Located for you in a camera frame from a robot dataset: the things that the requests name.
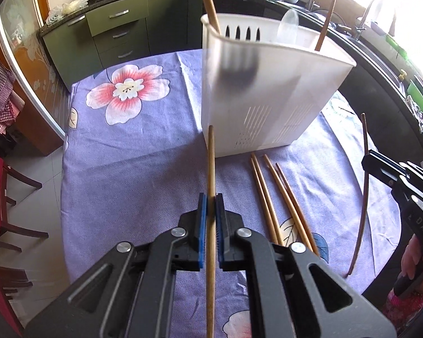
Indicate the tall steel faucet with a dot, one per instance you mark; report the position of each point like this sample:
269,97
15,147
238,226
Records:
368,7

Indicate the thin dark curved chopstick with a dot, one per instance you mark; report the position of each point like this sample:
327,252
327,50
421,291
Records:
364,218

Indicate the black plastic fork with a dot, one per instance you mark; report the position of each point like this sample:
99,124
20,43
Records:
239,74

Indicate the person's right hand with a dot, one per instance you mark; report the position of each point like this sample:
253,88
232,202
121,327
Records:
414,260

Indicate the steel double sink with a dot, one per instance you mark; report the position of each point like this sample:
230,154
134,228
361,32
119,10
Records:
373,52

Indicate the checked purple apron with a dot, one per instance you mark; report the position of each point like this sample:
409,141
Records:
0,88

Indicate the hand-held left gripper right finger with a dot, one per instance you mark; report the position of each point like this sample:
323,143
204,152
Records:
220,232

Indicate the white plastic bag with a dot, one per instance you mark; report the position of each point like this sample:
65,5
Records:
70,7

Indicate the clear plastic spoon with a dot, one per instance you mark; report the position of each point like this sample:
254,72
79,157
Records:
289,24

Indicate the green windowsill containers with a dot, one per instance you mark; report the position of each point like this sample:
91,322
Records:
396,44

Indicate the wooden cutting board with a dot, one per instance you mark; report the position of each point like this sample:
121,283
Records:
345,3

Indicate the white plastic utensil holder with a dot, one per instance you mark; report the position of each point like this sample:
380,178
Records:
285,88

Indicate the dark brown chopstick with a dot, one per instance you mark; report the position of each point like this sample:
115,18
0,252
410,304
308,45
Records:
327,21

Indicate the kitchen window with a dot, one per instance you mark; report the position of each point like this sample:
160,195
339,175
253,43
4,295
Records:
409,7

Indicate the purple floral tablecloth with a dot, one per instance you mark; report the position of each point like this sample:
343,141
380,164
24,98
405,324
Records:
144,169

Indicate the green base cabinet with drawers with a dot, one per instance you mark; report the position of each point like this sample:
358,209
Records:
120,17

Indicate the green plastic basin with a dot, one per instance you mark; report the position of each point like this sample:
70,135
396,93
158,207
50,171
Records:
421,95

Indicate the flower print sliding door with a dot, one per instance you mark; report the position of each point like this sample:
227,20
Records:
28,49

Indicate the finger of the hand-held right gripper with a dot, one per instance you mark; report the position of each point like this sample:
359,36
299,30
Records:
377,172
384,160

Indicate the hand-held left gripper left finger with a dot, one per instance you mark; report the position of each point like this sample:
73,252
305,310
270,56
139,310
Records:
201,232

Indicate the person's pink clothing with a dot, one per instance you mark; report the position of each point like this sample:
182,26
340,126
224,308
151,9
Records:
405,306

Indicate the bundle of wooden chopsticks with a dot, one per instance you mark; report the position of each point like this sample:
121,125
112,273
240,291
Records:
262,190

